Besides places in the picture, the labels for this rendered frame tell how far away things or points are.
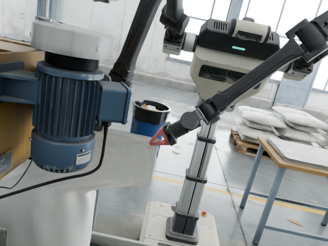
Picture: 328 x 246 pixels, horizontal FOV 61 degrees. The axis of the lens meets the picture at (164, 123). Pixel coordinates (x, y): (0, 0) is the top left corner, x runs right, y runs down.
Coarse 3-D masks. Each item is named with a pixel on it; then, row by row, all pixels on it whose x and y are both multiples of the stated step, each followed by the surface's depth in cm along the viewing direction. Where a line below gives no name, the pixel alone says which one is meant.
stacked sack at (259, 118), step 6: (246, 114) 425; (252, 114) 423; (258, 114) 427; (264, 114) 441; (252, 120) 417; (258, 120) 415; (264, 120) 414; (270, 120) 415; (276, 120) 419; (276, 126) 414; (282, 126) 411
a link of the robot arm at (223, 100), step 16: (288, 32) 82; (288, 48) 82; (320, 48) 79; (272, 64) 84; (240, 80) 90; (256, 80) 87; (224, 96) 93; (240, 96) 92; (208, 112) 96; (224, 112) 99
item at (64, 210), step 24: (96, 144) 105; (120, 144) 104; (144, 144) 104; (24, 168) 108; (120, 168) 107; (144, 168) 106; (0, 192) 106; (24, 192) 105; (48, 192) 105; (72, 192) 106; (0, 216) 108; (24, 216) 107; (48, 216) 107; (72, 216) 107; (24, 240) 110; (48, 240) 109; (72, 240) 110
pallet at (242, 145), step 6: (234, 132) 483; (234, 138) 465; (240, 138) 460; (234, 144) 464; (240, 144) 428; (246, 144) 431; (252, 144) 437; (258, 144) 445; (240, 150) 431; (264, 150) 427; (264, 156) 432
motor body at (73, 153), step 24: (48, 72) 58; (72, 72) 58; (96, 72) 64; (48, 96) 60; (72, 96) 61; (96, 96) 64; (48, 120) 62; (72, 120) 61; (48, 144) 62; (72, 144) 63; (48, 168) 64; (72, 168) 66
